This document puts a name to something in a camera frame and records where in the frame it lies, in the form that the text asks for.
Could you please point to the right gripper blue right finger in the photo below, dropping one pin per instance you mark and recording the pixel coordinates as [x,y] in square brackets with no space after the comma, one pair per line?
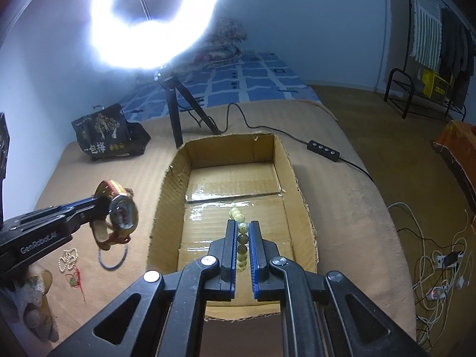
[259,269]

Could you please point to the dark blue bangle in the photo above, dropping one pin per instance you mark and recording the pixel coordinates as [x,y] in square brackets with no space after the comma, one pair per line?
[111,267]

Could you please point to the black inline light controller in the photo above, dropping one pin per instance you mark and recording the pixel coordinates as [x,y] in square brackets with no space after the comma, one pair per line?
[324,151]

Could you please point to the left gloved hand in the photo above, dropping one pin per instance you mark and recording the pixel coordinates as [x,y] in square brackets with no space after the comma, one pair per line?
[32,303]

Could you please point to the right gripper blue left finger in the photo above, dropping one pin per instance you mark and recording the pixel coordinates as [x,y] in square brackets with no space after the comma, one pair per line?
[228,262]

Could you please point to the brown cardboard box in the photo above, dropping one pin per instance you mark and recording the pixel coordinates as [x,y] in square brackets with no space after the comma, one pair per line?
[209,177]

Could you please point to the striped hanging towel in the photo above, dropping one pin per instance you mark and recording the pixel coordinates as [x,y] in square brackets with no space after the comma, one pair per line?
[427,33]

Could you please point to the blue patterned bed sheet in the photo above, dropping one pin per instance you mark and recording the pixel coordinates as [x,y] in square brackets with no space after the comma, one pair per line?
[254,76]

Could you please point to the white ring light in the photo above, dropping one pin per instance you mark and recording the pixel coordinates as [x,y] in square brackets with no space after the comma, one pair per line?
[149,43]

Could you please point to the black plum snack bag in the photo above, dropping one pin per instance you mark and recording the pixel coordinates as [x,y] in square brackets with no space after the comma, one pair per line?
[107,134]

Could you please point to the black tripod stand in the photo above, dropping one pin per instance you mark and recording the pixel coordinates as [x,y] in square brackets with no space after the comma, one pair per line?
[171,84]

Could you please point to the yellow box on rack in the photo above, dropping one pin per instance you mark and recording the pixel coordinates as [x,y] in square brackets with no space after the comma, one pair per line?
[435,87]

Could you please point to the dark hanging clothes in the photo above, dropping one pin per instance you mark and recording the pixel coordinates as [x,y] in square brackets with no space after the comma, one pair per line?
[457,56]

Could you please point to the black clothes rack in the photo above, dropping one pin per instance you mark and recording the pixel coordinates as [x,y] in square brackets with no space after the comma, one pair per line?
[404,87]

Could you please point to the orange cloth covered bench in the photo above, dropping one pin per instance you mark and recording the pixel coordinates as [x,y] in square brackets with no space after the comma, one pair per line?
[456,145]

